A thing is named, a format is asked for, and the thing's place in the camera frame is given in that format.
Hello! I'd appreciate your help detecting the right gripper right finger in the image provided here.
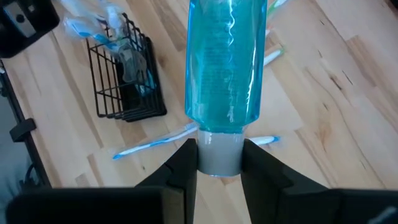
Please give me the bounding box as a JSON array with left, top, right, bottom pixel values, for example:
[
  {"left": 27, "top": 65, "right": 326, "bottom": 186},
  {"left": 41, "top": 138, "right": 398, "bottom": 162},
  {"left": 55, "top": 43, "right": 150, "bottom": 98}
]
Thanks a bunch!
[{"left": 241, "top": 138, "right": 398, "bottom": 224}]

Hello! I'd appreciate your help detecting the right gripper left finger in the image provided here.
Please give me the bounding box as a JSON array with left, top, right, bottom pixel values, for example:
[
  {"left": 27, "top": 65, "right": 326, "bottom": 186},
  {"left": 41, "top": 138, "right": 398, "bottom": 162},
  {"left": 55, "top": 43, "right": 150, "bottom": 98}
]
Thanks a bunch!
[{"left": 6, "top": 138, "right": 199, "bottom": 224}]

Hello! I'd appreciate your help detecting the blue toothbrush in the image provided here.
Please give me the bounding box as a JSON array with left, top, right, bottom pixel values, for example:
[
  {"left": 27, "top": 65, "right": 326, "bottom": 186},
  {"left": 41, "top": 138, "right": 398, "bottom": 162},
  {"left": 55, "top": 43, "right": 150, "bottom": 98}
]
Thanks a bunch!
[{"left": 111, "top": 122, "right": 281, "bottom": 161}]

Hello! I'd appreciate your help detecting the clear plastic cup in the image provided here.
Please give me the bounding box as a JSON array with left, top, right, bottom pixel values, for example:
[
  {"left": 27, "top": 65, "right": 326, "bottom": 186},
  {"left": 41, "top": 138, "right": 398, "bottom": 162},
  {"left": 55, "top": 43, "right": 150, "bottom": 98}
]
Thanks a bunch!
[{"left": 62, "top": 14, "right": 121, "bottom": 52}]

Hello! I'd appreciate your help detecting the white-bristled toothbrush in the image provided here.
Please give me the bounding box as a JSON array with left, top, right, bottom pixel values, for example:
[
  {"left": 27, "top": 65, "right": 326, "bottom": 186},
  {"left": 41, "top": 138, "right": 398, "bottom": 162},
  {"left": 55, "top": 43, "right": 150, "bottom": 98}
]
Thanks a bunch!
[{"left": 116, "top": 46, "right": 150, "bottom": 85}]

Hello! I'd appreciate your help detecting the large grey-capped mouthwash bottle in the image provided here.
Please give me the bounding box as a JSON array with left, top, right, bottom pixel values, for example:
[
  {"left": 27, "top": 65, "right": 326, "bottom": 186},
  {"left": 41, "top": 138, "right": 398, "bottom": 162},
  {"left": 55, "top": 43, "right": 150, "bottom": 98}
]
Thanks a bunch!
[{"left": 184, "top": 0, "right": 269, "bottom": 178}]

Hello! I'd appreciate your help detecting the black wire caddy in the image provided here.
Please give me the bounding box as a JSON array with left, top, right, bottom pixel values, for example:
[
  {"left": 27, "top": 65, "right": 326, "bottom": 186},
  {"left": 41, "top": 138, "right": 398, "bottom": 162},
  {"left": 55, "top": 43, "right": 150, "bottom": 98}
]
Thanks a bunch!
[{"left": 85, "top": 12, "right": 168, "bottom": 123}]

